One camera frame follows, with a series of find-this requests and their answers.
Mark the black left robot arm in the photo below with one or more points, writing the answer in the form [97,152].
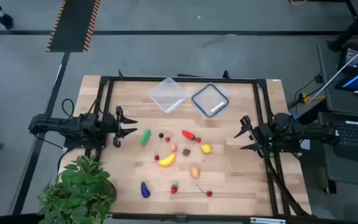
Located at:
[61,124]

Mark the purple toy eggplant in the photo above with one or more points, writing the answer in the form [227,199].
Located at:
[145,190]

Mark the black power adapter white label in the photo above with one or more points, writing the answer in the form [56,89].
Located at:
[346,62]

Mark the small toy strawberry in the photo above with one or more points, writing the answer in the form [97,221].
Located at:
[186,152]

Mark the black metal table frame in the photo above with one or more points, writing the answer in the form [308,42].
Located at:
[182,79]

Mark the tan toy bread roll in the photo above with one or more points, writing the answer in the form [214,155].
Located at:
[194,171]

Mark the red toy chili pepper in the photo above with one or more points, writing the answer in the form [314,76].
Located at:
[187,134]

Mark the red toy strawberry with leaves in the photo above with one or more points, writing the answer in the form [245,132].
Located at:
[174,189]

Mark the green toy cucumber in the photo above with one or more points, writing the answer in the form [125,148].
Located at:
[145,137]

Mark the dark grey desk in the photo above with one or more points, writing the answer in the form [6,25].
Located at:
[340,107]

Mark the yellow plug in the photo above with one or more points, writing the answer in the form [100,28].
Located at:
[305,99]

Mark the black mat with hazard stripes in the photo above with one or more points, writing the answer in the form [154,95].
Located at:
[73,25]

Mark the aluminium profile post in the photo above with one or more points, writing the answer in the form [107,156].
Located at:
[267,221]

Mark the red toy cherry long stem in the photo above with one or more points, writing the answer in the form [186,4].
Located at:
[209,193]

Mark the dark toy cherry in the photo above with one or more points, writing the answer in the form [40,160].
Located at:
[161,135]

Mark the clear lid with blue seal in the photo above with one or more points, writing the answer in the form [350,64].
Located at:
[210,99]

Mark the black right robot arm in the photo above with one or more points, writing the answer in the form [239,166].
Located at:
[312,132]

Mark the yellow toy lemon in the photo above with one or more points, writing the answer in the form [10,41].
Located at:
[207,148]

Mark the yellow toy banana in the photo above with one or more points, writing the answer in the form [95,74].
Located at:
[167,161]

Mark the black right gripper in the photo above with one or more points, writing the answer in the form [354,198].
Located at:
[261,135]

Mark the pink toy peach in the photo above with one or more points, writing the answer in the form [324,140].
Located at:
[173,147]

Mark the black stand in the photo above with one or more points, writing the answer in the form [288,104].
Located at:
[353,28]

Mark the clear plastic container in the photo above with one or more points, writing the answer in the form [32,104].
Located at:
[166,93]

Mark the black laptop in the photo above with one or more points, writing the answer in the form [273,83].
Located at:
[356,137]

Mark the green leafy plant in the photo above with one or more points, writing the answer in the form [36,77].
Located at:
[76,193]

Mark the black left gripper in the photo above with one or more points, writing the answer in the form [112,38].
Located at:
[110,126]

